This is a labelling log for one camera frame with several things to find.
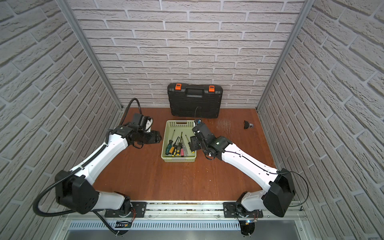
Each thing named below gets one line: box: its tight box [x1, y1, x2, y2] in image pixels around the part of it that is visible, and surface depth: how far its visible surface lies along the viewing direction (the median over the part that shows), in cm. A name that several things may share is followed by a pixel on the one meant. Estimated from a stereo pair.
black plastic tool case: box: [167, 83, 223, 119], surface depth 97 cm
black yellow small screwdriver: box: [171, 136, 180, 157], surface depth 94 cm
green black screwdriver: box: [165, 129, 176, 155], surface depth 94 cm
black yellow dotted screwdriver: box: [176, 131, 183, 156], surface depth 96 cm
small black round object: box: [243, 120, 254, 129], surface depth 109 cm
